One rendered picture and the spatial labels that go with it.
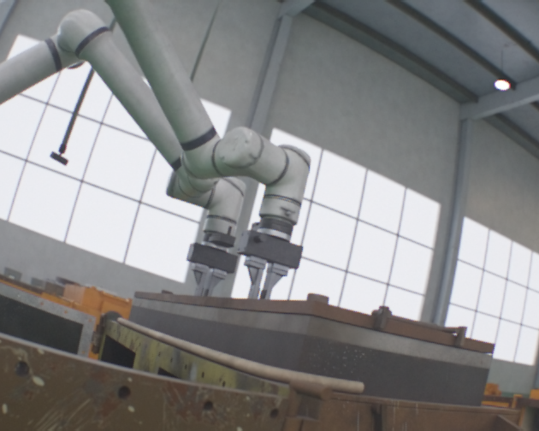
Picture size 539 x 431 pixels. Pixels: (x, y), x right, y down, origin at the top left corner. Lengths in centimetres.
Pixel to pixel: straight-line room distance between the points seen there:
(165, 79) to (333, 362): 69
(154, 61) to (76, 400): 89
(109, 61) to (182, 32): 1054
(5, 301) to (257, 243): 118
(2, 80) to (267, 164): 83
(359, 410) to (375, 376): 10
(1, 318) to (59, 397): 168
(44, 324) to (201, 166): 106
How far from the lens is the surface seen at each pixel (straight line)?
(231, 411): 56
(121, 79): 146
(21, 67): 161
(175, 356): 114
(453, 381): 106
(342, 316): 87
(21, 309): 210
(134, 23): 121
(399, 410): 90
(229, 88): 1189
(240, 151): 115
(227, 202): 157
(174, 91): 122
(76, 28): 151
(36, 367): 42
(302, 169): 126
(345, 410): 83
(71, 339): 209
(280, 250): 123
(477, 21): 1262
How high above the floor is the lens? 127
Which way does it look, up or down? 14 degrees up
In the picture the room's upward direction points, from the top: 14 degrees clockwise
